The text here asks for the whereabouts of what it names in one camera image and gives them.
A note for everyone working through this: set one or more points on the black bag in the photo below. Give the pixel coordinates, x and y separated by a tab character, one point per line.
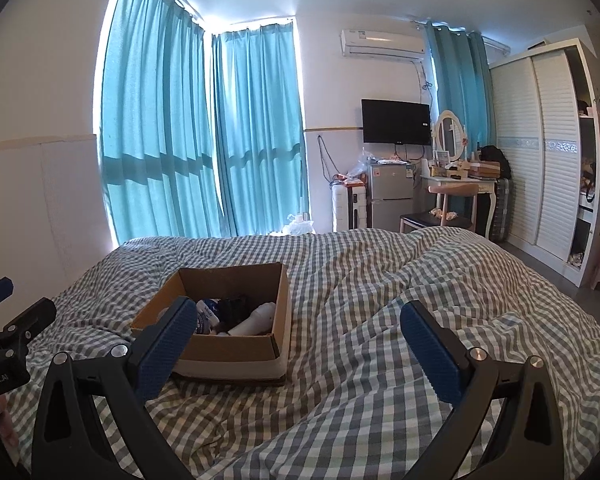
495	160

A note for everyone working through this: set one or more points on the silver fridge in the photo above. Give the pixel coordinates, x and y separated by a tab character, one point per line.
391	195

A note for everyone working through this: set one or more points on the wide teal curtain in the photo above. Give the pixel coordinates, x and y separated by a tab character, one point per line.
155	110

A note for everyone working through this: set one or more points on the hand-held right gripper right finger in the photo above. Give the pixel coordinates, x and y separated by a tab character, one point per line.
432	355

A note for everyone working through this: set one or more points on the white slatted wardrobe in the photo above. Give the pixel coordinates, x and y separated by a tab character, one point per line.
535	150

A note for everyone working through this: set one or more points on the brown cardboard box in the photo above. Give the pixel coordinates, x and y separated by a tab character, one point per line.
230	356

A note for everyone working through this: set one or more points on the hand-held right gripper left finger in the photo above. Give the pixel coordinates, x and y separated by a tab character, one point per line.
164	351

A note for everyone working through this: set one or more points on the white dressing table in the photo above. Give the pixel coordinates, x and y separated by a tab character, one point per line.
455	182

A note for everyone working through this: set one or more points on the black pouch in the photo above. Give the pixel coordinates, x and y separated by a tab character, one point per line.
235	310

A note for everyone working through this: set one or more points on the white air conditioner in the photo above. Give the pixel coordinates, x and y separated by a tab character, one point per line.
382	45

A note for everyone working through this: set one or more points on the clear water bottle blue label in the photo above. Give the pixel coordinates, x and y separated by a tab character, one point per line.
207	316

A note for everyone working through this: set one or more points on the white plastic bottle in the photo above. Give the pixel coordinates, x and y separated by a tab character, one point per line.
252	321

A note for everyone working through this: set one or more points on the white suitcase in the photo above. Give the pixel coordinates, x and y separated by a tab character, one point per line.
349	207

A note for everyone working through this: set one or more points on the white plastic bag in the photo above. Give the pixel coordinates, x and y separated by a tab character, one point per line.
297	225

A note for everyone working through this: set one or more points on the clear plastic bag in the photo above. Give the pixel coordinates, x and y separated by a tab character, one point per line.
362	165

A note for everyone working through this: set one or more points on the black wall television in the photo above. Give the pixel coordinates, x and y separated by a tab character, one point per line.
395	121

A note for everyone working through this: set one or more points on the oval white mirror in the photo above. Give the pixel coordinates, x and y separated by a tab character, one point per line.
448	135

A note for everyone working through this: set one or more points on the dark suitcase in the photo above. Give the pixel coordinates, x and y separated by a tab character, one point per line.
502	207

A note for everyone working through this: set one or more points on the grey checked blanket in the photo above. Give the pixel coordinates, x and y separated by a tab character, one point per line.
360	310

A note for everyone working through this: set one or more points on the pink cloth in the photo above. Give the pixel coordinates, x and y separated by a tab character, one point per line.
6	420

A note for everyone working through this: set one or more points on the narrow teal curtain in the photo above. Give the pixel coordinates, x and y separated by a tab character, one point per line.
457	80

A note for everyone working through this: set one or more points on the wooden chair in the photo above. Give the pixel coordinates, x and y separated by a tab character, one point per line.
455	191

